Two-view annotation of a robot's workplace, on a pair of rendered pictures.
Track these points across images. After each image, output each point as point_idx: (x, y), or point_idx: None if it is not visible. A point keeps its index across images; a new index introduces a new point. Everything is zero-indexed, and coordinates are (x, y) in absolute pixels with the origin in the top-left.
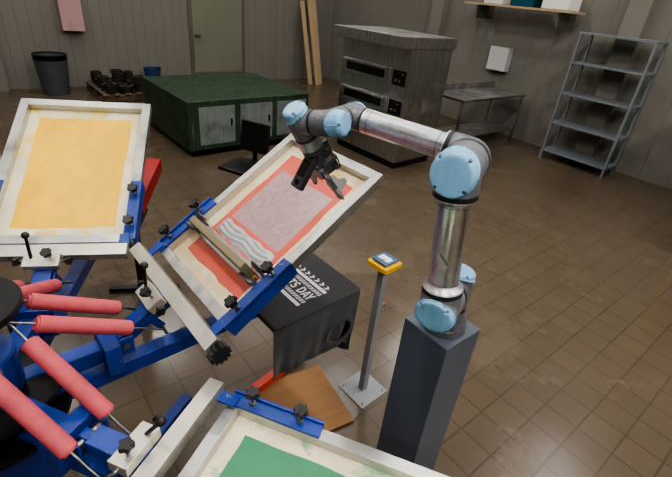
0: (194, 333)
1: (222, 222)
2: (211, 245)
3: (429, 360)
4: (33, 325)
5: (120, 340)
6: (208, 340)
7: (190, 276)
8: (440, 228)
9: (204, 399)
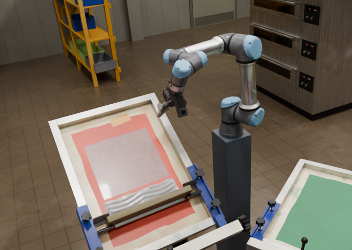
0: (227, 235)
1: (106, 209)
2: (138, 217)
3: (244, 149)
4: None
5: None
6: (237, 225)
7: (159, 241)
8: (252, 75)
9: (264, 245)
